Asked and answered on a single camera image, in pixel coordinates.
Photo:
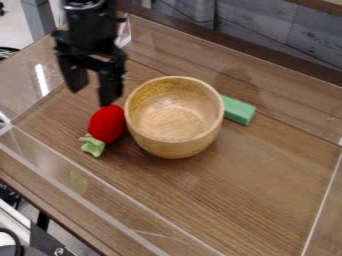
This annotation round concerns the red plush strawberry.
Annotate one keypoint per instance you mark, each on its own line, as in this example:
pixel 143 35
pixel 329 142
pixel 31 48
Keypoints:
pixel 106 128

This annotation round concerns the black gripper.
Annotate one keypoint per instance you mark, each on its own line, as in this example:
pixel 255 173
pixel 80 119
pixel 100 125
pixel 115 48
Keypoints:
pixel 88 42

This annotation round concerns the clear acrylic corner bracket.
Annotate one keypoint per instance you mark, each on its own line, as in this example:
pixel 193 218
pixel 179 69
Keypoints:
pixel 124 36

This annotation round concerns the green rectangular block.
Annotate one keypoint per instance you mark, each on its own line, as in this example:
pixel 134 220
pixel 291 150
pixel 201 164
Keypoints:
pixel 238 111

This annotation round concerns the clear acrylic tray enclosure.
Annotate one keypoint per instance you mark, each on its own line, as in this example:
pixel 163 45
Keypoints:
pixel 229 168

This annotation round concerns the black metal bracket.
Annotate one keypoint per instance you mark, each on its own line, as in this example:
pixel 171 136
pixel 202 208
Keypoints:
pixel 44 245

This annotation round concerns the wooden bowl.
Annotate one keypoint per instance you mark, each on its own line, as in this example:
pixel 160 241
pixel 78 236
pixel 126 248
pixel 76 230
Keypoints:
pixel 174 114

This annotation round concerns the black table leg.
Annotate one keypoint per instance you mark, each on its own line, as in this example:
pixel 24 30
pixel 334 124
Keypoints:
pixel 43 221

